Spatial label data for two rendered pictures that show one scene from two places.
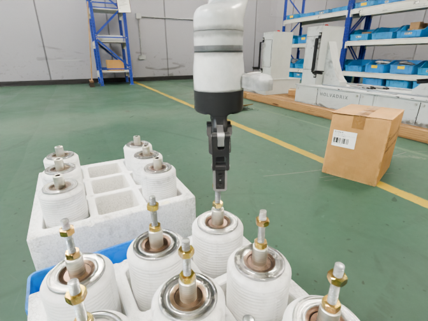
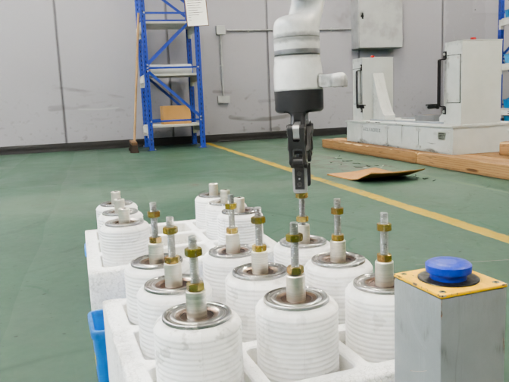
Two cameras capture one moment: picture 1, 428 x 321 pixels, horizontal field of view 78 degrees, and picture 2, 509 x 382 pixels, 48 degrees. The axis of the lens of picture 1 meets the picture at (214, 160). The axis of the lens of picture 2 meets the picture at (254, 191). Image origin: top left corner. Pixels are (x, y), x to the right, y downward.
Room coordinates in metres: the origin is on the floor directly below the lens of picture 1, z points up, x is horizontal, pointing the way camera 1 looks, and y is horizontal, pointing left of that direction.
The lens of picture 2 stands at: (-0.48, -0.11, 0.48)
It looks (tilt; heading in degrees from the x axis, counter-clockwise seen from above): 9 degrees down; 11
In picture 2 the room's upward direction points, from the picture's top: 2 degrees counter-clockwise
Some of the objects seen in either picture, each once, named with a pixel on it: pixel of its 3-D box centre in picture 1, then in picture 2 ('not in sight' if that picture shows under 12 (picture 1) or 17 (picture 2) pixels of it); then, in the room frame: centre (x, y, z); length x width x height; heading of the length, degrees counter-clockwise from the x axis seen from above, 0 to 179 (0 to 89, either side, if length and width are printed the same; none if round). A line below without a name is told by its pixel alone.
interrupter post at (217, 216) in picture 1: (217, 216); (302, 234); (0.41, -0.01, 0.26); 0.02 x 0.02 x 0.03
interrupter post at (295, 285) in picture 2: not in sight; (295, 288); (0.15, -0.03, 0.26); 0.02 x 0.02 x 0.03
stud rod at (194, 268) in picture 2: not in sight; (194, 270); (0.09, 0.07, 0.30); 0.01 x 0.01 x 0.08
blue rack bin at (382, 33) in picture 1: (390, 33); not in sight; (5.02, -3.03, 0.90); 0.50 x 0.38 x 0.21; 117
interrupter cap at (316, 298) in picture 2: not in sight; (296, 299); (0.15, -0.03, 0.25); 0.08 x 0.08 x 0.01
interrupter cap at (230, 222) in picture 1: (217, 221); (303, 242); (0.41, -0.01, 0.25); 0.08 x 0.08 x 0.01
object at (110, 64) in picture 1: (114, 65); (175, 114); (5.66, 1.99, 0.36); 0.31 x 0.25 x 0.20; 117
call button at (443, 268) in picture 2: not in sight; (448, 272); (0.04, -0.18, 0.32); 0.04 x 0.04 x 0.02
